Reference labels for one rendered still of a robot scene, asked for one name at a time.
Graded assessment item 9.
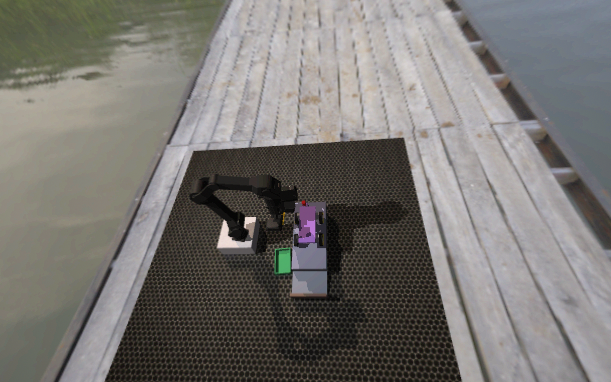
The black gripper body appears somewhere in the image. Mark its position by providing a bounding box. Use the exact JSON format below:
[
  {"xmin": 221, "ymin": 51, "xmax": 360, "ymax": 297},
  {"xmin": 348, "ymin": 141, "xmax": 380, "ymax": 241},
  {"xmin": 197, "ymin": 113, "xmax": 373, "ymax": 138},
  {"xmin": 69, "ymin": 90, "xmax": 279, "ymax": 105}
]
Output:
[{"xmin": 265, "ymin": 200, "xmax": 283, "ymax": 231}]

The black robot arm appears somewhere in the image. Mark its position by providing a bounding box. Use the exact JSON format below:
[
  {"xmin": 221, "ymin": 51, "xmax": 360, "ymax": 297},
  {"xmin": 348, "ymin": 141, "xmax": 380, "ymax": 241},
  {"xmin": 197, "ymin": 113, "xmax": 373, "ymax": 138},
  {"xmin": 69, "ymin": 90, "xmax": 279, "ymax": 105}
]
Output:
[{"xmin": 189, "ymin": 174, "xmax": 298, "ymax": 242}]

